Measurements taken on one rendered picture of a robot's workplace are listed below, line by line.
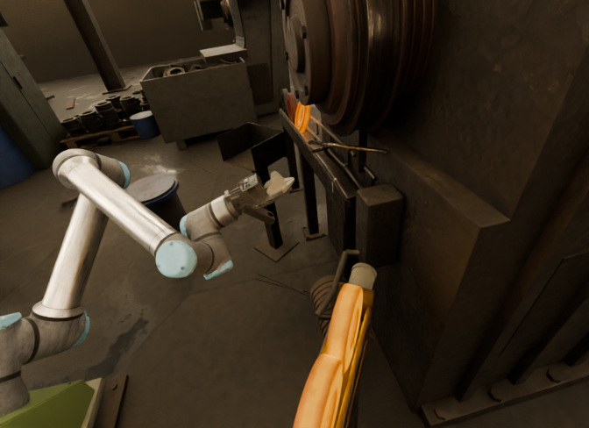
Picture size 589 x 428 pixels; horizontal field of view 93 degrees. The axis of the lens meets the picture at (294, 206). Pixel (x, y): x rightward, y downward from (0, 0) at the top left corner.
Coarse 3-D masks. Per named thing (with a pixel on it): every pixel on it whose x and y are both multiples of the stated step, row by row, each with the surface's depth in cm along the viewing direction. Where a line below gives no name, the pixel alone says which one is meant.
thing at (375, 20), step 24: (360, 0) 49; (384, 0) 48; (360, 24) 51; (384, 24) 50; (360, 48) 53; (384, 48) 52; (360, 72) 55; (384, 72) 54; (360, 96) 58; (384, 96) 59; (360, 120) 63
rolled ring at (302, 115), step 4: (300, 104) 153; (300, 108) 156; (304, 108) 144; (308, 108) 144; (296, 112) 158; (300, 112) 158; (304, 112) 144; (308, 112) 144; (296, 116) 158; (300, 116) 158; (304, 116) 144; (308, 116) 144; (296, 120) 158; (300, 120) 158; (304, 120) 145; (308, 120) 145; (296, 124) 157; (300, 124) 149; (304, 124) 146; (300, 128) 149; (304, 128) 149
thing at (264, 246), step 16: (240, 128) 143; (256, 128) 143; (272, 128) 134; (224, 144) 139; (240, 144) 146; (256, 144) 150; (272, 144) 127; (224, 160) 143; (240, 160) 139; (256, 160) 124; (272, 160) 131; (272, 208) 154; (272, 240) 168; (288, 240) 175; (272, 256) 166
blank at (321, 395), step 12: (324, 360) 41; (336, 360) 42; (312, 372) 39; (324, 372) 39; (336, 372) 40; (312, 384) 38; (324, 384) 38; (336, 384) 42; (312, 396) 36; (324, 396) 36; (336, 396) 44; (300, 408) 36; (312, 408) 36; (324, 408) 36; (336, 408) 45; (300, 420) 35; (312, 420) 35; (324, 420) 37
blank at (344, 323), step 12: (348, 288) 52; (360, 288) 53; (348, 300) 49; (360, 300) 55; (336, 312) 48; (348, 312) 47; (360, 312) 58; (336, 324) 47; (348, 324) 46; (336, 336) 46; (348, 336) 46; (336, 348) 46; (348, 348) 48; (348, 360) 51
